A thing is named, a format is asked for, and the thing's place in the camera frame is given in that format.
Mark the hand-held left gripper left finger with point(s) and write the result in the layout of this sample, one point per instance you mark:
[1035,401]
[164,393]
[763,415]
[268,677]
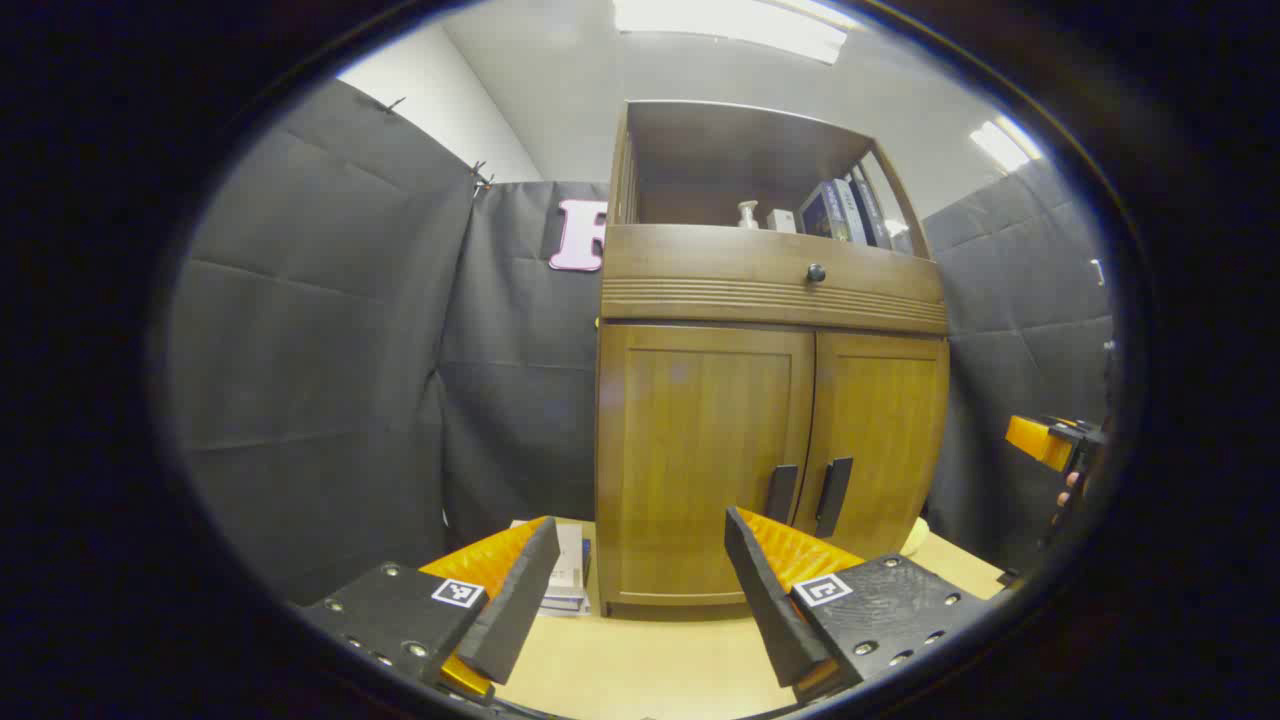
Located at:
[515,610]

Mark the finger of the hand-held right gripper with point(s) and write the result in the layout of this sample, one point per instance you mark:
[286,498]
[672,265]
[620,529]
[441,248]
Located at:
[1038,440]

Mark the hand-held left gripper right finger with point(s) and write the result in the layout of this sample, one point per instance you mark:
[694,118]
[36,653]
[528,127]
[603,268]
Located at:
[770,610]

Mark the wooden shoe cabinet door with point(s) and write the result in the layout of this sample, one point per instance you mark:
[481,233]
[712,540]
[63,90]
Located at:
[880,420]
[690,450]

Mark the wooden double-door shoe cabinet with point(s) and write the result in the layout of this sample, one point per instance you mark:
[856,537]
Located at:
[700,150]

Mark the white book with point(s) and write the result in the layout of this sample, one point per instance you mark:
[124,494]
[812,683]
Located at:
[567,560]

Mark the pale yellow object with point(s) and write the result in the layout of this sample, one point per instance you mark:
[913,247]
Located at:
[914,538]

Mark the pale blue book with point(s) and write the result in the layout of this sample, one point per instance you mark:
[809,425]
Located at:
[855,210]

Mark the ceiling light panel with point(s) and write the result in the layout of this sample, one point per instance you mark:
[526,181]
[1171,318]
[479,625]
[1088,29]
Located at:
[730,25]
[1003,145]

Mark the black backdrop cloth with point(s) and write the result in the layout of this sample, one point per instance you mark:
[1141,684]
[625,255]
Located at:
[330,350]

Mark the small white box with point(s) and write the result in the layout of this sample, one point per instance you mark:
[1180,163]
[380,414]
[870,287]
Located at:
[781,221]

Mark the wooden drawer with black knob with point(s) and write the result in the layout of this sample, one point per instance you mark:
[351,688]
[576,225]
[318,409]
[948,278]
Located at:
[700,265]

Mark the white pump bottle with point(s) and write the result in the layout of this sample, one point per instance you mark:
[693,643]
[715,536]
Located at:
[748,216]

